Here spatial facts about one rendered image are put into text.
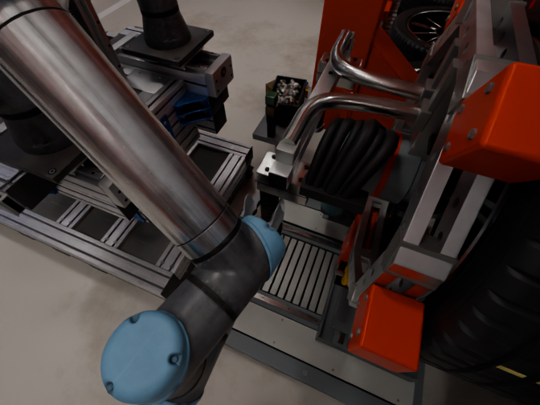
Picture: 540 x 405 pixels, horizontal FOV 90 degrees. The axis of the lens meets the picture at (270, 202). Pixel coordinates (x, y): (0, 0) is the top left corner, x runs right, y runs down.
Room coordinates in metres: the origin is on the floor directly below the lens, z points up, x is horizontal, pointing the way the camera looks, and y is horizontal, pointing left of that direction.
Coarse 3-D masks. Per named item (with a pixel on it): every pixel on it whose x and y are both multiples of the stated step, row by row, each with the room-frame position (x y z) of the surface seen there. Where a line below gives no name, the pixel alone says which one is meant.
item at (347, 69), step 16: (352, 32) 0.60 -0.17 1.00; (336, 48) 0.52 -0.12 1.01; (336, 64) 0.48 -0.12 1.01; (352, 64) 0.46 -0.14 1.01; (448, 64) 0.38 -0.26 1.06; (352, 80) 0.44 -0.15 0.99; (368, 80) 0.43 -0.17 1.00; (384, 80) 0.42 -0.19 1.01; (400, 80) 0.41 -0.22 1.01; (432, 80) 0.40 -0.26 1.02; (416, 96) 0.39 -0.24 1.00
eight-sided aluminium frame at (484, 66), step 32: (480, 0) 0.43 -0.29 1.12; (512, 0) 0.43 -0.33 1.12; (448, 32) 0.50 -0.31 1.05; (480, 32) 0.34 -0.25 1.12; (512, 32) 0.35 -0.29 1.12; (480, 64) 0.27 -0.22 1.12; (448, 128) 0.23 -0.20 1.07; (416, 192) 0.19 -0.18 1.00; (480, 192) 0.17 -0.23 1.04; (416, 224) 0.15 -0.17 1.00; (448, 224) 0.15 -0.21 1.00; (352, 256) 0.26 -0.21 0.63; (384, 256) 0.14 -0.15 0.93; (416, 256) 0.12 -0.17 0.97; (448, 256) 0.12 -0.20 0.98; (352, 288) 0.14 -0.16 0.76; (416, 288) 0.10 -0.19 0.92
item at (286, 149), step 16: (448, 80) 0.33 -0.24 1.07; (320, 96) 0.37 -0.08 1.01; (336, 96) 0.37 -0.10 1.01; (352, 96) 0.37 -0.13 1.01; (368, 96) 0.37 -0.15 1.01; (432, 96) 0.35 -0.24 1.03; (304, 112) 0.33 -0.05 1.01; (384, 112) 0.35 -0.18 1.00; (400, 112) 0.34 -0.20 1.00; (416, 112) 0.34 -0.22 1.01; (432, 112) 0.33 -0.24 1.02; (288, 128) 0.30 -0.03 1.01; (304, 128) 0.31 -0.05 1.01; (416, 128) 0.33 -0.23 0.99; (288, 144) 0.28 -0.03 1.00; (288, 160) 0.26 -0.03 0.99
